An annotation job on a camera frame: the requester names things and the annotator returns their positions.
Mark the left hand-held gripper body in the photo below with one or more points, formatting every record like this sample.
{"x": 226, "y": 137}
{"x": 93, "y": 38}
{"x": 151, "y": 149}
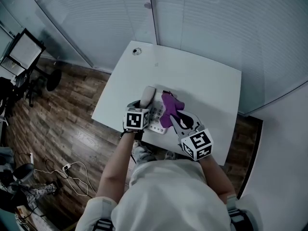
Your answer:
{"x": 133, "y": 120}

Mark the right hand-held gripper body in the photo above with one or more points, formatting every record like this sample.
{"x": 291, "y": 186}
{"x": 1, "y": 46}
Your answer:
{"x": 197, "y": 143}

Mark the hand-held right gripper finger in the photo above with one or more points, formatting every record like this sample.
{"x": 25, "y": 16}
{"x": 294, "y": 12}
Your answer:
{"x": 197, "y": 123}
{"x": 179, "y": 129}

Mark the purple cloth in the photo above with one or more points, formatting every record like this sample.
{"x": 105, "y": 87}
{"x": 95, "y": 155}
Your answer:
{"x": 169, "y": 105}

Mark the person's left forearm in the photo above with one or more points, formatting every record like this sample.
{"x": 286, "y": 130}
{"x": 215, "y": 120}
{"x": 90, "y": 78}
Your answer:
{"x": 115, "y": 167}

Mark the person's right forearm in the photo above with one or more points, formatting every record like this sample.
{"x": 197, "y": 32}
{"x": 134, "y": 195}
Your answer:
{"x": 216, "y": 177}

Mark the white telephone base with keypad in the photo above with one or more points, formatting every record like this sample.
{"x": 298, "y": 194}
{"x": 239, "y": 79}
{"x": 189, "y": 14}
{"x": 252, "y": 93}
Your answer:
{"x": 156, "y": 119}

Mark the person's left shoe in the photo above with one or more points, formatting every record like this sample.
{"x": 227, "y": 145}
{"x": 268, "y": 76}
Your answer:
{"x": 136, "y": 143}

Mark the person's shoe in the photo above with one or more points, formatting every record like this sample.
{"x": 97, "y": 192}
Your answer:
{"x": 136, "y": 143}
{"x": 170, "y": 155}

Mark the person's right shoe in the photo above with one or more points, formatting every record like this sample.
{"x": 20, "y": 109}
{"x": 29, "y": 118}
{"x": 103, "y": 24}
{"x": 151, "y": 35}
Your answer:
{"x": 170, "y": 155}

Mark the person's grey trousers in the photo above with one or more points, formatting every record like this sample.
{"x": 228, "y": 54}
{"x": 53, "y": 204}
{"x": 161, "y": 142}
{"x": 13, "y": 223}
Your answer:
{"x": 144, "y": 153}

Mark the white office table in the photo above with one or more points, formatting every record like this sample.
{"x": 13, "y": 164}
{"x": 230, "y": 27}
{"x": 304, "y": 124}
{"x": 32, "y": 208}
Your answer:
{"x": 204, "y": 80}

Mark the person's white shirt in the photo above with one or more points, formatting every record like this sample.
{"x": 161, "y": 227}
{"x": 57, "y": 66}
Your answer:
{"x": 168, "y": 196}

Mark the round glass partition knob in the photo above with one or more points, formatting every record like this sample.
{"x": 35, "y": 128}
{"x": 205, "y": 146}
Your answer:
{"x": 147, "y": 5}

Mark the white socket bar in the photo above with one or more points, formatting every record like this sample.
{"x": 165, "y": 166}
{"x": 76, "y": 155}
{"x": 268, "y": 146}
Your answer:
{"x": 31, "y": 157}

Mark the camouflage fabric bag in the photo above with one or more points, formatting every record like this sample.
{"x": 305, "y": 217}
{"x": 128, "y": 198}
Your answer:
{"x": 36, "y": 191}

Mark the dark grey swivel stool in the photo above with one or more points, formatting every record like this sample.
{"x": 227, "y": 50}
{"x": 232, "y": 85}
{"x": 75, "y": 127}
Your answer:
{"x": 24, "y": 172}

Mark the black-framed white light box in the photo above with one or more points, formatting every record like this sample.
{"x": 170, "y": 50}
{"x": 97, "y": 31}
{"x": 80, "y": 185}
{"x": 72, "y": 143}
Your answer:
{"x": 25, "y": 48}

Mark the black office chair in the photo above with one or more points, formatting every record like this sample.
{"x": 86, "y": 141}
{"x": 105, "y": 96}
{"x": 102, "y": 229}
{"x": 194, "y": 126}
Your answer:
{"x": 12, "y": 93}

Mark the black round pedestal stand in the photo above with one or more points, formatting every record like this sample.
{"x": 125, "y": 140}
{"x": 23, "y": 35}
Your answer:
{"x": 54, "y": 79}

